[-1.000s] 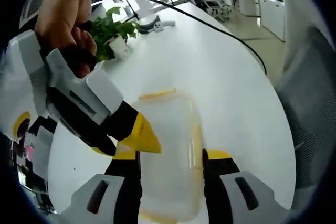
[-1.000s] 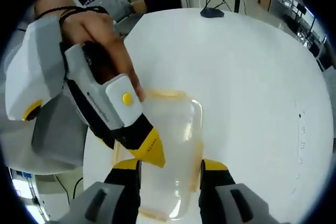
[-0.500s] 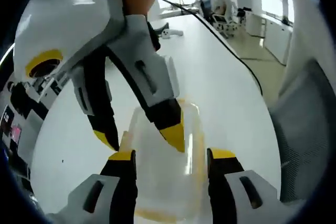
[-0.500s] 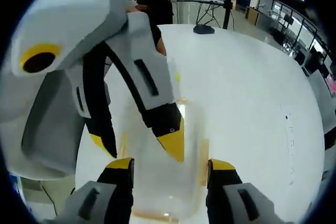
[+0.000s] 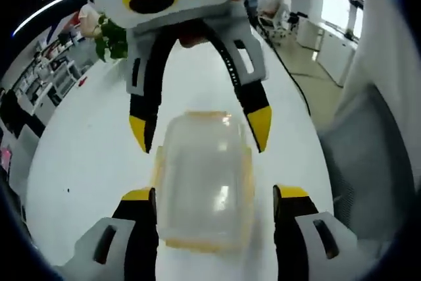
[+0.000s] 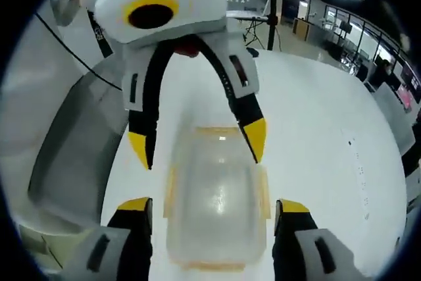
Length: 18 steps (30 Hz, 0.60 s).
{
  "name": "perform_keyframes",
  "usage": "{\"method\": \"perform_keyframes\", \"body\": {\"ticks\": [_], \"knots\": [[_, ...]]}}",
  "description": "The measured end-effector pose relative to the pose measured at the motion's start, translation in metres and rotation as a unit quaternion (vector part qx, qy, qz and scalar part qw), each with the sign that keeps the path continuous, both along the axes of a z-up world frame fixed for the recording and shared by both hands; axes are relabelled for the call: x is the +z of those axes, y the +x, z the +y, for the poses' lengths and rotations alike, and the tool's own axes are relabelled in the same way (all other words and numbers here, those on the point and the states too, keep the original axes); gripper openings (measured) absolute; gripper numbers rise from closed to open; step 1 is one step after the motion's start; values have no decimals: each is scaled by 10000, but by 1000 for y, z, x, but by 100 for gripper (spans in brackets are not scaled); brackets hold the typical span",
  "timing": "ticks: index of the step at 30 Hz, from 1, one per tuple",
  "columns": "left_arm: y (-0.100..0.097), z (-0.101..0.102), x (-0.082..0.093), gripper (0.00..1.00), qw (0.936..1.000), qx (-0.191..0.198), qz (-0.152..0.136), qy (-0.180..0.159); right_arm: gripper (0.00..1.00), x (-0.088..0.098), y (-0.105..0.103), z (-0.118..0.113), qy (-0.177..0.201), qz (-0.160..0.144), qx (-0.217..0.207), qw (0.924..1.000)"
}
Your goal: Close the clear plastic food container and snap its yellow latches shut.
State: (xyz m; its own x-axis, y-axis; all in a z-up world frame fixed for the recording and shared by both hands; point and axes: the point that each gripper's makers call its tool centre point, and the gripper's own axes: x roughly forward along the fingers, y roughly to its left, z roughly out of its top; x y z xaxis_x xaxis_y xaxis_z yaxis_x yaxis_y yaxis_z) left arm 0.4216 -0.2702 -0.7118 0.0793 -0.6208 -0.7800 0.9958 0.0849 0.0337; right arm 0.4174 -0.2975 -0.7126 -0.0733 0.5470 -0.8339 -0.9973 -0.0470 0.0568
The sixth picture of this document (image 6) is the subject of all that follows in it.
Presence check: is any pink lit monitor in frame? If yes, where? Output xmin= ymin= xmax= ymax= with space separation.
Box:
xmin=397 ymin=76 xmax=419 ymax=111

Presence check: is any white partition board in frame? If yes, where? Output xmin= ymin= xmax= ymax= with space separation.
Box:
xmin=374 ymin=82 xmax=416 ymax=157

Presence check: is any grey panel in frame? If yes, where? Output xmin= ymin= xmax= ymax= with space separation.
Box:
xmin=27 ymin=70 xmax=130 ymax=231

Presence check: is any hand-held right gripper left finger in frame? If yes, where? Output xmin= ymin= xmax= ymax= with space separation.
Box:
xmin=70 ymin=196 xmax=154 ymax=281

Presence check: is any thin black cable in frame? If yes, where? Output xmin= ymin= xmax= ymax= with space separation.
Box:
xmin=34 ymin=12 xmax=123 ymax=91

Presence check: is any clear plastic food container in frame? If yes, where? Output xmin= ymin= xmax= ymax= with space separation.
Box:
xmin=162 ymin=125 xmax=272 ymax=270

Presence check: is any black printed strap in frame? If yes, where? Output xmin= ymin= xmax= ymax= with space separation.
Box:
xmin=86 ymin=10 xmax=114 ymax=59

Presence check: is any wooden cabinet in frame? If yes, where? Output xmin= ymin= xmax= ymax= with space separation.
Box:
xmin=292 ymin=17 xmax=310 ymax=42

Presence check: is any black stand pole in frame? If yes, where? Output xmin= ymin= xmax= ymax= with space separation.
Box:
xmin=265 ymin=0 xmax=281 ymax=51

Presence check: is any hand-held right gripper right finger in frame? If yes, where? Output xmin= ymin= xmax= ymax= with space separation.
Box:
xmin=272 ymin=198 xmax=366 ymax=281

